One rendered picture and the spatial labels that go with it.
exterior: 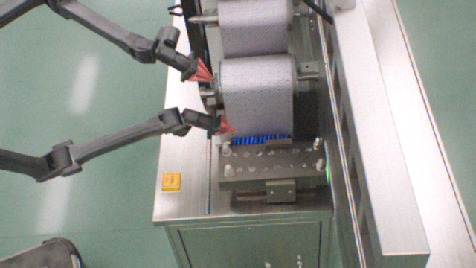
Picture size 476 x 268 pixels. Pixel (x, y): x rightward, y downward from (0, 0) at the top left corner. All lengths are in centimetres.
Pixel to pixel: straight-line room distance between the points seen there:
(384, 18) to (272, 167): 60
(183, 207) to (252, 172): 30
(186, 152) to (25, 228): 144
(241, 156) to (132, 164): 152
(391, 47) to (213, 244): 99
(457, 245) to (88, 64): 326
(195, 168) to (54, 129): 182
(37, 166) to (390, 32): 118
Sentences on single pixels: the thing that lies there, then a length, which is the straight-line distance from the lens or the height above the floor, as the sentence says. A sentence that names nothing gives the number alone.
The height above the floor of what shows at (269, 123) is 109.
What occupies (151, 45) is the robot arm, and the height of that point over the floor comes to 143.
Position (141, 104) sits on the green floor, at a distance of 363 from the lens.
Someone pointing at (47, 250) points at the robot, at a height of 24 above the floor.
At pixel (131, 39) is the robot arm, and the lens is 178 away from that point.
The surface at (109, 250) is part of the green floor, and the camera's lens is 300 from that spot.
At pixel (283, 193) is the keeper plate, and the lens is 185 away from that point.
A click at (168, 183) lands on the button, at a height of 92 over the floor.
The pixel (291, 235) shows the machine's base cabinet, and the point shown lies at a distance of 202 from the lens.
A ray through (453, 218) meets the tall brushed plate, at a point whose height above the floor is 144.
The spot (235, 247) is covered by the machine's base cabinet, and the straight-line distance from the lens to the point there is 209.
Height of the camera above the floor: 249
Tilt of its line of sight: 50 degrees down
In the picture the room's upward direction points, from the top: 9 degrees counter-clockwise
